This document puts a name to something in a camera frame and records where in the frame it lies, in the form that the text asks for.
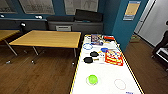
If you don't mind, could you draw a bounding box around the blue ring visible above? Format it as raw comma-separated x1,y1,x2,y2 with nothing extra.
82,43,93,51

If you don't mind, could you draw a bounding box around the yellow wooden table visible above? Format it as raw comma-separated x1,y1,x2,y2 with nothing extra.
8,29,82,65
0,29,22,57

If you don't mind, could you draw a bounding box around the red game box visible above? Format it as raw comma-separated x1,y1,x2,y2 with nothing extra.
104,49,124,67

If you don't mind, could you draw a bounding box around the interior glass window pane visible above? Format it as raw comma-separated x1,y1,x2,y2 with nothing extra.
18,0,56,15
0,0,18,14
63,0,99,16

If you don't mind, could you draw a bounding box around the blue puck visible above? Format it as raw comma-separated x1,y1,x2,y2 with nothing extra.
100,47,109,54

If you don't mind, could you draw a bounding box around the purple board game box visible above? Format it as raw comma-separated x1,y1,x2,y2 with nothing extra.
90,33,104,46

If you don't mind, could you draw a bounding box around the white paper sign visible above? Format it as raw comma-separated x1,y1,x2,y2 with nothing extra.
55,25,72,32

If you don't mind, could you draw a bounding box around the small red flat box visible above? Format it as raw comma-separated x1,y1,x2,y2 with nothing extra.
103,35,116,42

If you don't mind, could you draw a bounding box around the cardboard box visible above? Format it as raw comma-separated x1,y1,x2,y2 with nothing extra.
129,33,141,43

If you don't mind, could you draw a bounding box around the black wheeled cart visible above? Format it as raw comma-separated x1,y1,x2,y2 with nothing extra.
156,48,168,63

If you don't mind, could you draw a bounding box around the dark low shelf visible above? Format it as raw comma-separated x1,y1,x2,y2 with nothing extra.
0,18,48,32

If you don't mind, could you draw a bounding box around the white air hockey table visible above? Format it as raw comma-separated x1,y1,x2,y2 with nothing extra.
69,33,145,94

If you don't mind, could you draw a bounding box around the black round speaker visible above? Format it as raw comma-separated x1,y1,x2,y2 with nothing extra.
19,21,28,34

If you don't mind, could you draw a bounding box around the yellow wall poster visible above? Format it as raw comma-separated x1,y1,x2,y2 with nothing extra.
123,0,142,22

